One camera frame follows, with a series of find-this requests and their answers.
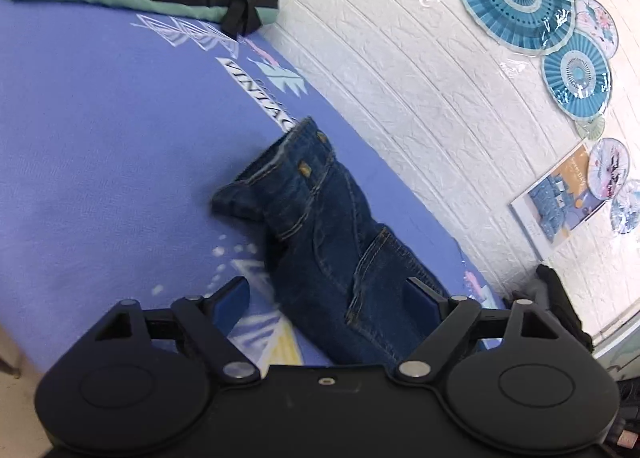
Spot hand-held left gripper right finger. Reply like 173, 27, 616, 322
394, 277, 562, 382

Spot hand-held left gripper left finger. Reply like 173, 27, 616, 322
95, 275, 261, 384

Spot dark blue denim pants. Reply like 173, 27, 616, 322
210, 117, 451, 367

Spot black folded garment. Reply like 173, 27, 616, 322
536, 263, 596, 355

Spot blue printed bed sheet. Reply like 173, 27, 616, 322
0, 0, 507, 375

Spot bedding wall poster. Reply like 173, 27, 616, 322
510, 140, 609, 262

